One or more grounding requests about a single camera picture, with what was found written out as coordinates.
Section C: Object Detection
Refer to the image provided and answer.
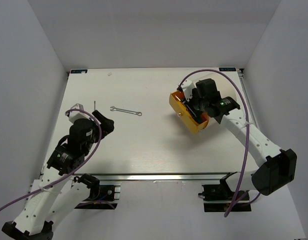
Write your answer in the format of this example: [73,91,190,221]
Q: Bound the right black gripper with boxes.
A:
[180,88,208,119]

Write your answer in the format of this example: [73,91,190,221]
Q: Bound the yellow drawer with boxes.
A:
[169,91,210,135]

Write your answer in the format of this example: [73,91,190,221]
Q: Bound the large green-handled screwdriver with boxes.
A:
[186,100,200,117]

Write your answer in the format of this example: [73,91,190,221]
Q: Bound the white cylindrical drawer cabinet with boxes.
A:
[192,73,240,123]

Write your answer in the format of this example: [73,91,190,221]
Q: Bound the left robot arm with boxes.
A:
[1,108,115,240]

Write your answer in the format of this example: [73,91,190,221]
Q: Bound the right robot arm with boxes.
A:
[179,78,297,200]

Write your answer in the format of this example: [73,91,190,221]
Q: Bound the silver combination wrench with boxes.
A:
[110,106,143,117]

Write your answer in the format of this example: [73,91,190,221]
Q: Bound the blue label sticker right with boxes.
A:
[218,67,237,72]

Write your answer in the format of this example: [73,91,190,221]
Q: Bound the blue label sticker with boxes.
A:
[70,69,88,74]
[218,67,237,72]

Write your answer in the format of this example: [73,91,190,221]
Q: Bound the blue label sticker left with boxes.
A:
[70,69,88,74]

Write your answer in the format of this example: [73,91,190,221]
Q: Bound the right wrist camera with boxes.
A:
[177,79,196,101]

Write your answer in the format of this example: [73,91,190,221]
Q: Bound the aluminium table rail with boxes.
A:
[38,172,235,183]

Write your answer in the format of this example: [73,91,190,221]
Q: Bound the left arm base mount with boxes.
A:
[75,184,121,210]

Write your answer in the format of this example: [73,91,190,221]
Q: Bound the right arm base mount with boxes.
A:
[198,184,252,213]

